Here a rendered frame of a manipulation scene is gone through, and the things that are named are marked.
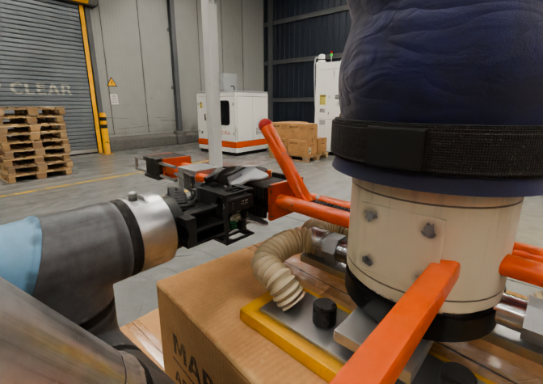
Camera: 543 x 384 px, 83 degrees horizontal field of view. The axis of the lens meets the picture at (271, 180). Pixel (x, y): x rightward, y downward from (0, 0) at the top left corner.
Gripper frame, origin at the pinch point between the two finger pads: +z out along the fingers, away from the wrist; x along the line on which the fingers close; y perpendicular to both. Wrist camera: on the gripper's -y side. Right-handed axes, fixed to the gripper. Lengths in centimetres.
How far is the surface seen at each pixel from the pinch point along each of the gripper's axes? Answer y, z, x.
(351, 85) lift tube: 21.7, -9.4, 16.7
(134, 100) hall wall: -925, 410, 29
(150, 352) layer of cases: -50, -1, -65
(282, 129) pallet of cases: -453, 557, -45
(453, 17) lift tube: 30.3, -10.8, 21.0
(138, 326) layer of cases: -65, 2, -65
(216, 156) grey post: -246, 184, -43
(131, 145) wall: -910, 379, -105
